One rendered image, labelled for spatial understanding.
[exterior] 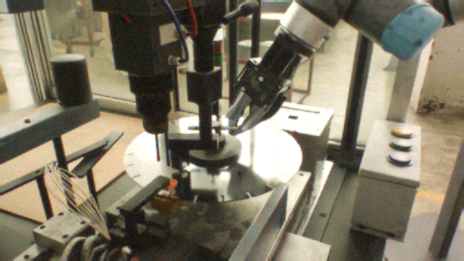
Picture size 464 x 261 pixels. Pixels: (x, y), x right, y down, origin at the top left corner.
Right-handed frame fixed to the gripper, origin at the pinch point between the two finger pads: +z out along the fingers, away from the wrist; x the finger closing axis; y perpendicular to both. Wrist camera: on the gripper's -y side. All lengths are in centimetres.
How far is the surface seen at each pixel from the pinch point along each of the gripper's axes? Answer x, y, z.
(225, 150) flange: 1.5, 3.9, 3.0
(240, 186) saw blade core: 8.0, 11.6, 2.2
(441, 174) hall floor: 96, -197, 17
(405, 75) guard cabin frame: 20.7, -38.2, -23.6
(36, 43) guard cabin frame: -93, -47, 46
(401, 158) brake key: 28.7, -16.5, -11.0
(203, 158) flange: -0.4, 7.5, 5.1
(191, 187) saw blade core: 2.1, 14.7, 6.3
